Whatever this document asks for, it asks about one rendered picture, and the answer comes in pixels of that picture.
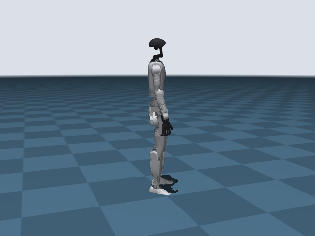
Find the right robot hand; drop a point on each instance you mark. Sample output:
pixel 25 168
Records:
pixel 166 127

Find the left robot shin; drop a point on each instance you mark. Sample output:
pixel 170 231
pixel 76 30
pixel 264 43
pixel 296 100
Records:
pixel 163 158

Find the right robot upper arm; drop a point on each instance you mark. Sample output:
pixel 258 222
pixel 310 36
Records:
pixel 156 74

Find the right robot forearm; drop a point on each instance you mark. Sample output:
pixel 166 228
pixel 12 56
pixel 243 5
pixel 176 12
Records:
pixel 162 105

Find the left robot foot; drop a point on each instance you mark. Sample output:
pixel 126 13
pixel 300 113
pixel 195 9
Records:
pixel 164 181

